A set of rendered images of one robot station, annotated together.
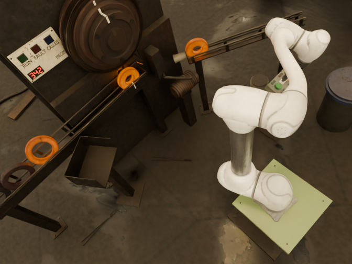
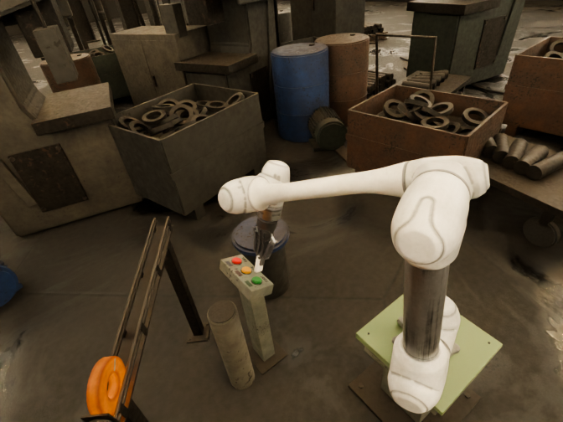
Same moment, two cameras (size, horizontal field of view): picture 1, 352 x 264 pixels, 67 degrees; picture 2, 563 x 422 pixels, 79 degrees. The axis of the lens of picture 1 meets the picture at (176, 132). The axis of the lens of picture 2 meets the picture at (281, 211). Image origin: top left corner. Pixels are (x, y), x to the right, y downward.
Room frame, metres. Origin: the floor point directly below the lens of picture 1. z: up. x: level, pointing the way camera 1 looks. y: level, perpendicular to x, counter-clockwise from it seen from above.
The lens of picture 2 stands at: (0.96, 0.25, 1.62)
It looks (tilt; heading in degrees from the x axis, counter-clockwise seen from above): 36 degrees down; 262
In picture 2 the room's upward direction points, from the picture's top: 7 degrees counter-clockwise
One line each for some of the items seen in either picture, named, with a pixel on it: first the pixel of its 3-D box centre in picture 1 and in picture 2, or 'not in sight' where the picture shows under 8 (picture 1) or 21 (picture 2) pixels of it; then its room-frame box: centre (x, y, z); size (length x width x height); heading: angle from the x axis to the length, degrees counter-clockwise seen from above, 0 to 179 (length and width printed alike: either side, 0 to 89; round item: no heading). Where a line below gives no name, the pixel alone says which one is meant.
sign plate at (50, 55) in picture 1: (41, 55); not in sight; (1.30, 0.52, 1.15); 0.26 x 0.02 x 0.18; 116
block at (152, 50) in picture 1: (155, 62); not in sight; (1.47, -0.04, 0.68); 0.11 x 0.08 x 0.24; 26
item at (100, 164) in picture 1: (111, 179); not in sight; (0.89, 0.53, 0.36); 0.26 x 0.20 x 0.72; 151
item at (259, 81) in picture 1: (257, 102); (233, 347); (1.11, -0.66, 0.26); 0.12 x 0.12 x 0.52
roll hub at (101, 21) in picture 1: (114, 38); not in sight; (1.26, 0.12, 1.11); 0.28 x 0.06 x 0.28; 116
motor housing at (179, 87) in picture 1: (188, 100); not in sight; (1.37, -0.19, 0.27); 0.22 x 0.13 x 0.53; 116
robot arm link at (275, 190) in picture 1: (274, 190); (432, 322); (0.38, -0.38, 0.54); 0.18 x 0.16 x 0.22; 46
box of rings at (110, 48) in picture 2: not in sight; (107, 74); (2.59, -5.90, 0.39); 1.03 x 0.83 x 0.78; 16
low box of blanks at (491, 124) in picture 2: not in sight; (419, 141); (-0.56, -2.04, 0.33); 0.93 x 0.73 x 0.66; 123
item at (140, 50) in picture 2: not in sight; (169, 79); (1.49, -4.32, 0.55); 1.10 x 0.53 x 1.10; 136
